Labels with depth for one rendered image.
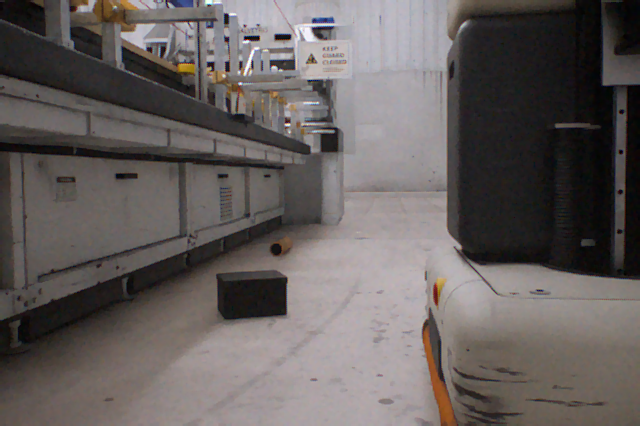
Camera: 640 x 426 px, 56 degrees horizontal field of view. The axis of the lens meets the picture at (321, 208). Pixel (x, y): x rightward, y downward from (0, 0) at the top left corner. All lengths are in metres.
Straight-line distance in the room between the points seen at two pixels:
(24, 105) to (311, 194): 4.29
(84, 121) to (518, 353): 1.12
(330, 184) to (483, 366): 4.62
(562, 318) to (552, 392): 0.08
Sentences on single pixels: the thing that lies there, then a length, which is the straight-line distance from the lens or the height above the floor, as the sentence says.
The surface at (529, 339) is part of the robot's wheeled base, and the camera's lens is 0.72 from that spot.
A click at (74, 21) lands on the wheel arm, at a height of 0.83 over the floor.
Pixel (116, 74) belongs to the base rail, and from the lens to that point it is 1.56.
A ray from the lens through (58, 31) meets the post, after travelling 1.41.
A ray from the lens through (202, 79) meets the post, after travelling 2.32.
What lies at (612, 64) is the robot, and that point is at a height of 0.59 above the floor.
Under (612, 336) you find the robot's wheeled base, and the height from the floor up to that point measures 0.25.
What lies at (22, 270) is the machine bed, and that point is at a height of 0.21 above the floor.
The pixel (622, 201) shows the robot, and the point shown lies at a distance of 1.01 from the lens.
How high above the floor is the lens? 0.43
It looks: 3 degrees down
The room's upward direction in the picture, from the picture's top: 1 degrees counter-clockwise
